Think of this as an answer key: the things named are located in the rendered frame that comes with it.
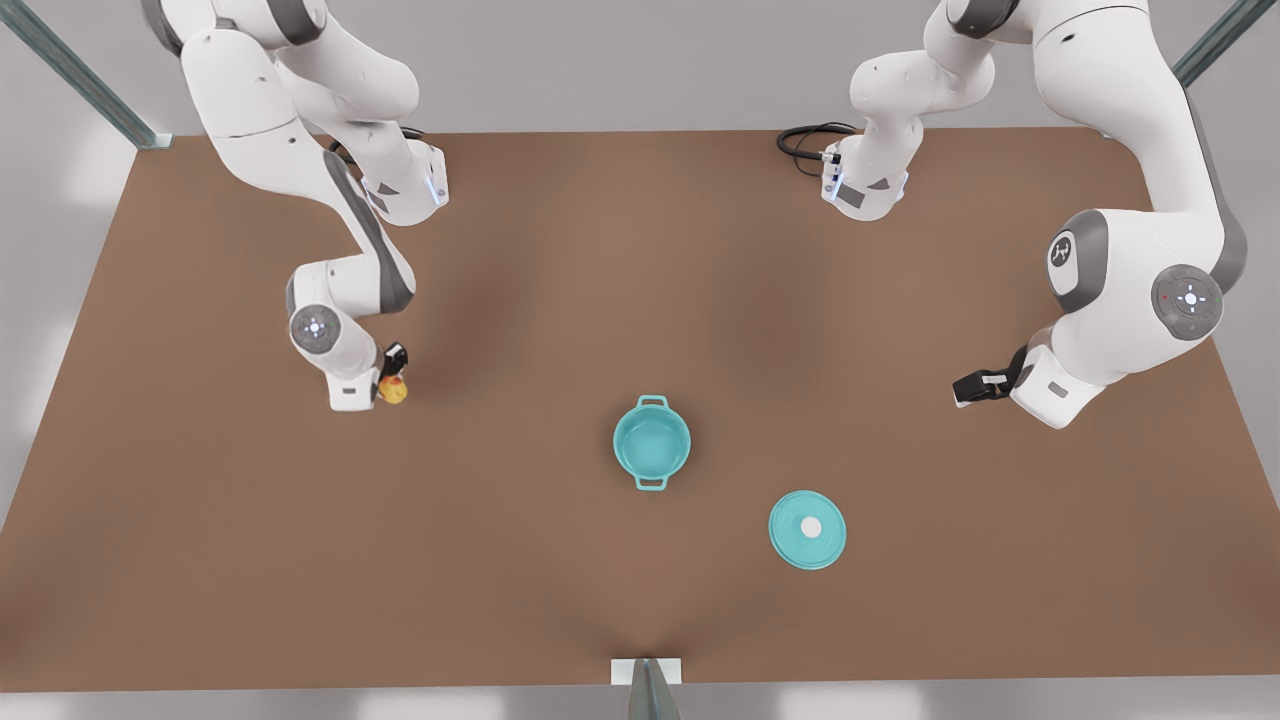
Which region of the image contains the teal pot lid white knob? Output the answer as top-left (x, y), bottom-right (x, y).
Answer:
top-left (768, 489), bottom-right (848, 571)

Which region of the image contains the black cable loop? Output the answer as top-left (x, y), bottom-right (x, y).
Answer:
top-left (777, 122), bottom-right (862, 180)

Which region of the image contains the teal pot with two handles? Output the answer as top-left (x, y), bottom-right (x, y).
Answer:
top-left (613, 394), bottom-right (692, 492)

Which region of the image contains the silver frame post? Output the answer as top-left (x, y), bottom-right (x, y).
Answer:
top-left (611, 657), bottom-right (684, 720)
top-left (1171, 0), bottom-right (1280, 90)
top-left (0, 0), bottom-right (174, 151)

